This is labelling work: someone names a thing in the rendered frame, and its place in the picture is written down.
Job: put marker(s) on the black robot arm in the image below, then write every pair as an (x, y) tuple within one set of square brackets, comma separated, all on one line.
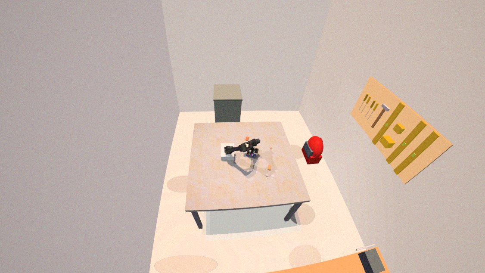
[(242, 147)]

